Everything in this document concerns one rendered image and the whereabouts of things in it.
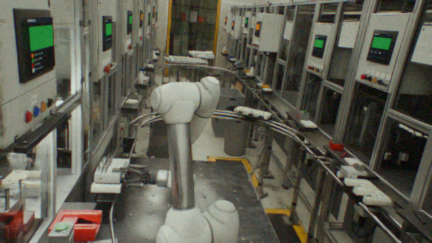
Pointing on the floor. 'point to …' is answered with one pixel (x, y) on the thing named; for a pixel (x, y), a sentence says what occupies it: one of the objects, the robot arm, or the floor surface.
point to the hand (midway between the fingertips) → (118, 174)
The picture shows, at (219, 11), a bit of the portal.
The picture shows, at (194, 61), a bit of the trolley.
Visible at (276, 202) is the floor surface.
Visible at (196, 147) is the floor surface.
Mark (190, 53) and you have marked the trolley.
